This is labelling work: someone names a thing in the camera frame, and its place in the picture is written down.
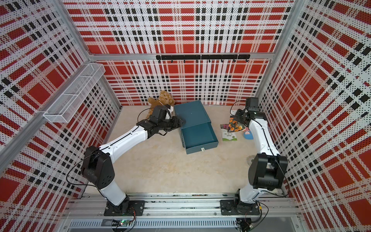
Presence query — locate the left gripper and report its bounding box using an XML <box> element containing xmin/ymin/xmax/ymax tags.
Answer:
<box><xmin>158</xmin><ymin>115</ymin><xmax>186</xmax><ymax>131</ymax></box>

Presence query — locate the pink pig plush doll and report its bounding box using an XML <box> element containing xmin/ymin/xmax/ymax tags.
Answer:
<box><xmin>243</xmin><ymin>128</ymin><xmax>254</xmax><ymax>140</ymax></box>

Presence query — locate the teal drawer cabinet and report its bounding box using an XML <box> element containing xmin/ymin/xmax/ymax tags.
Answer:
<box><xmin>174</xmin><ymin>100</ymin><xmax>211</xmax><ymax>136</ymax></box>

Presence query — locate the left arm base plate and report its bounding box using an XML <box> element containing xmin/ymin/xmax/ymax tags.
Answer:
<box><xmin>103</xmin><ymin>200</ymin><xmax>146</xmax><ymax>217</ymax></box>

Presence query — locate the black hook rail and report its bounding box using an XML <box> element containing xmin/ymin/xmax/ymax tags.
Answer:
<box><xmin>156</xmin><ymin>54</ymin><xmax>251</xmax><ymax>62</ymax></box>

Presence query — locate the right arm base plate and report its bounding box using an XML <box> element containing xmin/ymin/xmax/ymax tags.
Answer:
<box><xmin>220</xmin><ymin>200</ymin><xmax>260</xmax><ymax>216</ymax></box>

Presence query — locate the green white seed bag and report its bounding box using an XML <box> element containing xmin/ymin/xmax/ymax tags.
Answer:
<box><xmin>220</xmin><ymin>124</ymin><xmax>238</xmax><ymax>141</ymax></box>

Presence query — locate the green circuit board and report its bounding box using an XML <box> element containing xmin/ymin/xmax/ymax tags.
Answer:
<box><xmin>112</xmin><ymin>219</ymin><xmax>131</xmax><ymax>227</ymax></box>

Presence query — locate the brown teddy bear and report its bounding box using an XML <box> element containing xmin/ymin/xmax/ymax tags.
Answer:
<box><xmin>146</xmin><ymin>90</ymin><xmax>175</xmax><ymax>119</ymax></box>

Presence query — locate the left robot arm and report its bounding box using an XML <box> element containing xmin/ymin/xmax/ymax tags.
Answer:
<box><xmin>81</xmin><ymin>105</ymin><xmax>185</xmax><ymax>207</ymax></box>

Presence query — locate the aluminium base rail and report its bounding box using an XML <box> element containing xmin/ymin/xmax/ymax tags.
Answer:
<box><xmin>59</xmin><ymin>193</ymin><xmax>305</xmax><ymax>232</ymax></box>

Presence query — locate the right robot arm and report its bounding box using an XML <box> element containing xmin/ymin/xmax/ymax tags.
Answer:
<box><xmin>233</xmin><ymin>97</ymin><xmax>288</xmax><ymax>206</ymax></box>

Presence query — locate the teal top drawer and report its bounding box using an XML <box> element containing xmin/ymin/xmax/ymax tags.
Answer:
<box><xmin>180</xmin><ymin>122</ymin><xmax>218</xmax><ymax>154</ymax></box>

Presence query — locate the orange flower seed bag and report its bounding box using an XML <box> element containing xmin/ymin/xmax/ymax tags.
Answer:
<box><xmin>227</xmin><ymin>116</ymin><xmax>245</xmax><ymax>132</ymax></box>

